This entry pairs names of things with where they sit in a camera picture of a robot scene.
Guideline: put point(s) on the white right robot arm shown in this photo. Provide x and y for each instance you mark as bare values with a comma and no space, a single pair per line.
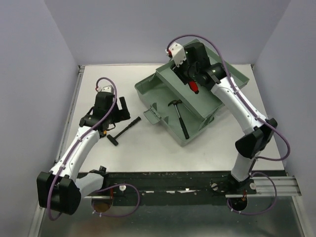
257,129

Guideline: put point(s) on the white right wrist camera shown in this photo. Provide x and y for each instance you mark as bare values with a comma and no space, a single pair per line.
177,53

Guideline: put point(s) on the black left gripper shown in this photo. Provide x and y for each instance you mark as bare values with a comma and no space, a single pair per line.
123,114

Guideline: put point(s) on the aluminium frame rail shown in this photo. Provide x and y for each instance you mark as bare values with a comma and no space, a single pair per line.
284,186

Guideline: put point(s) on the black handled pliers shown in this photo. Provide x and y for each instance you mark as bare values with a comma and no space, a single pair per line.
113,140

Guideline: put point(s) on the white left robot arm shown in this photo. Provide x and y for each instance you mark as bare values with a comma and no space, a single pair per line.
60,189

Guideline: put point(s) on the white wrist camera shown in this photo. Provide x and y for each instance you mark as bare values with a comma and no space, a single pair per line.
108,89
177,53

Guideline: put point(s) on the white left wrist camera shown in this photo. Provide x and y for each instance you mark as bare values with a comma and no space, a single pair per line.
108,89

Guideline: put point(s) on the small steel claw hammer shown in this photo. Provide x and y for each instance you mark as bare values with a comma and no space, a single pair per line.
184,129

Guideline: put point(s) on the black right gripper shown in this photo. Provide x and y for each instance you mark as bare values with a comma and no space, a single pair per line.
177,71

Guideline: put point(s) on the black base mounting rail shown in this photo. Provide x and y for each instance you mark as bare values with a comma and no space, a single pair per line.
172,188

